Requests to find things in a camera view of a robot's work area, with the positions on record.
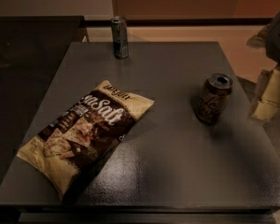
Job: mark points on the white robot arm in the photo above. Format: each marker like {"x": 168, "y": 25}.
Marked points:
{"x": 266, "y": 100}

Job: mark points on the orange soda can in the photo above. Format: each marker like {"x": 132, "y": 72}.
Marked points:
{"x": 214, "y": 97}

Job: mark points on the slim dark green can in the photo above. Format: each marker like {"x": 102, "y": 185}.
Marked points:
{"x": 120, "y": 37}

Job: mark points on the sea salt chips bag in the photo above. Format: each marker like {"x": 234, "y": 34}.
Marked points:
{"x": 84, "y": 134}

